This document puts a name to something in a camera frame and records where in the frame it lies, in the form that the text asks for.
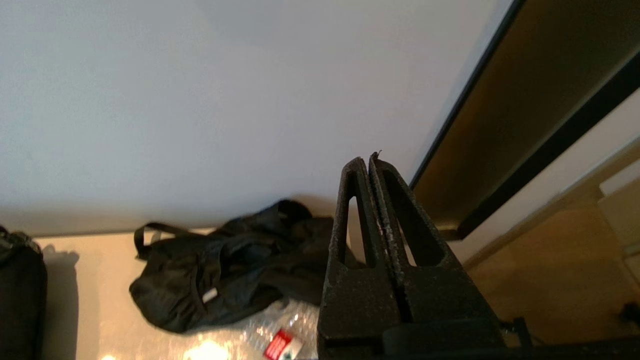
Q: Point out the black crumpled fabric bag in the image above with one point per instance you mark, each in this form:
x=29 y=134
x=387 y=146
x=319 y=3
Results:
x=225 y=275

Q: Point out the cream bench cabinet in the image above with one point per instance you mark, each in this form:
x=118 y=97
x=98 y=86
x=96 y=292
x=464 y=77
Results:
x=100 y=300

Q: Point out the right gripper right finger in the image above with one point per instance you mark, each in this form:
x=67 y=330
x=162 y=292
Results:
x=440 y=295

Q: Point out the dark door frame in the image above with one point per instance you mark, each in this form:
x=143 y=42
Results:
x=525 y=125

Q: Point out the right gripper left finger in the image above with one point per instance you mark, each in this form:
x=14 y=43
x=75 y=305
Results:
x=355 y=300

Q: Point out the clear plastic bottle red label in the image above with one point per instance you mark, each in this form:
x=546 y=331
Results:
x=280 y=345

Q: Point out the black backpack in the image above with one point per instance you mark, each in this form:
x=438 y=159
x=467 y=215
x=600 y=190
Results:
x=20 y=300

